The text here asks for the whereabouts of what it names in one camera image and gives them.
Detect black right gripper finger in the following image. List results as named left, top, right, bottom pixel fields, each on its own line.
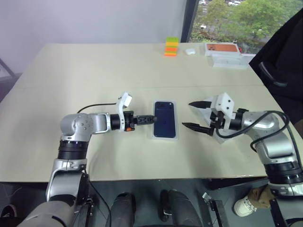
left=181, top=122, right=213, bottom=136
left=188, top=101, right=213, bottom=110

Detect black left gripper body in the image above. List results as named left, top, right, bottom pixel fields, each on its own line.
left=124, top=111, right=141, bottom=132

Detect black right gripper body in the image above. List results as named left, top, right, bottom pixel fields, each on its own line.
left=208, top=111, right=225, bottom=137

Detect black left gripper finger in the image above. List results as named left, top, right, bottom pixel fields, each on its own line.
left=137, top=118, right=159, bottom=126
left=137, top=114, right=157, bottom=121

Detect dark blue smartphone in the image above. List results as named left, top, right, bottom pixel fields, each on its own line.
left=153, top=101, right=178, bottom=139

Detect white phone box base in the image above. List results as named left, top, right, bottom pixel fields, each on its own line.
left=151, top=99, right=180, bottom=142

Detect white rectangular box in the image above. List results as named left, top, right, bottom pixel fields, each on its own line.
left=209, top=54, right=250, bottom=70

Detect orange phone picture box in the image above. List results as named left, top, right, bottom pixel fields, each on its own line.
left=204, top=42, right=242, bottom=57

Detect green orange block stack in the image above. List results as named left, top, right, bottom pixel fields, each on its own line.
left=163, top=36, right=180, bottom=58

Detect wide dark rounded shape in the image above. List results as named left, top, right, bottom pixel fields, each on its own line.
left=160, top=188, right=203, bottom=227

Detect khaki trouser leg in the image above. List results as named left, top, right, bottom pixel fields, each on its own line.
left=247, top=186, right=272, bottom=209

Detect black under-table clamp stand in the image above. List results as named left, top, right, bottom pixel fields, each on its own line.
left=84, top=197, right=96, bottom=217
left=202, top=192, right=226, bottom=227

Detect narrow dark rounded shape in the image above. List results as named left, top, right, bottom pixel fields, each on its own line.
left=105, top=192, right=137, bottom=227

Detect white sneaker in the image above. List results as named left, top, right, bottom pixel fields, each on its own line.
left=233, top=196, right=258, bottom=217

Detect green trees outside window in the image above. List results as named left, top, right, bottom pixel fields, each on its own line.
left=190, top=0, right=303, bottom=54

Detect black jacket person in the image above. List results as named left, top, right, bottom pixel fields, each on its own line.
left=248, top=9, right=303, bottom=140

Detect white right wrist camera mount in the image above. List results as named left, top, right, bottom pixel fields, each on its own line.
left=211, top=92, right=236, bottom=131

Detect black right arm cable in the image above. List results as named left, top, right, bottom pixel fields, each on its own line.
left=215, top=110, right=303, bottom=171

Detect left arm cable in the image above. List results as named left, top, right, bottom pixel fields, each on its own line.
left=76, top=102, right=119, bottom=114

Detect dark window frame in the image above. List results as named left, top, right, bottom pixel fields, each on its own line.
left=180, top=0, right=200, bottom=44

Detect grey metal frame furniture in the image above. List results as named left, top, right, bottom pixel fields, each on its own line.
left=0, top=57, right=23, bottom=81

